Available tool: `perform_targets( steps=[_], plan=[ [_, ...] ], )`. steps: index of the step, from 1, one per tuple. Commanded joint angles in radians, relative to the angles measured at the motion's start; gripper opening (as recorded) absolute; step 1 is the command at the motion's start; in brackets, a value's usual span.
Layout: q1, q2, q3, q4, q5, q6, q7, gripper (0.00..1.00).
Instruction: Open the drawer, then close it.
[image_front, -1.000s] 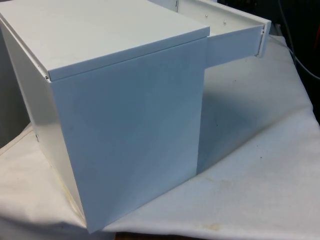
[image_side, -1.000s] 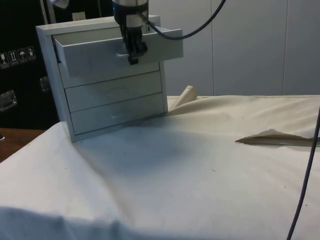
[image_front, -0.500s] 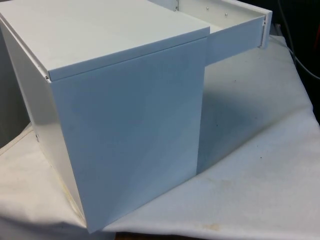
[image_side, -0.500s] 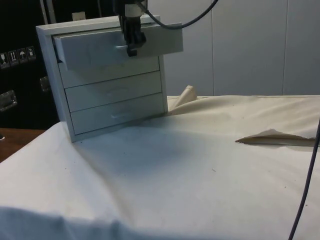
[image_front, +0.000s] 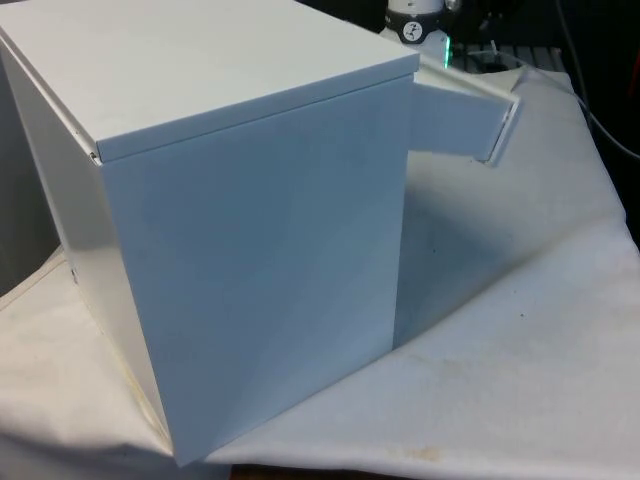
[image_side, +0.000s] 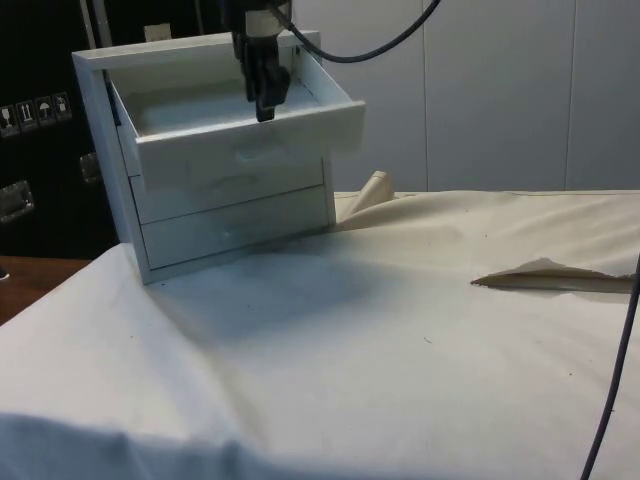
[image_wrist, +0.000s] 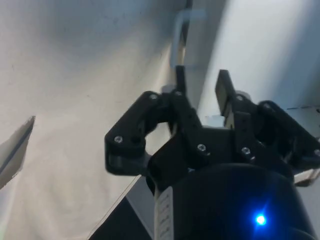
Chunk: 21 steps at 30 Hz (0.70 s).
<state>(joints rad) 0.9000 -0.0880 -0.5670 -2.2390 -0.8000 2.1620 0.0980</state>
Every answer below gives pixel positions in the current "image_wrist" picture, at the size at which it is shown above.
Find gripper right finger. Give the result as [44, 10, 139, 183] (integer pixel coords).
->
[215, 69, 320, 176]

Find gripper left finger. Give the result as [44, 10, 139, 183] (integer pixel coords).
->
[103, 64, 211, 176]

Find white drawer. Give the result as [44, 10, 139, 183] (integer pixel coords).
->
[149, 0, 320, 141]

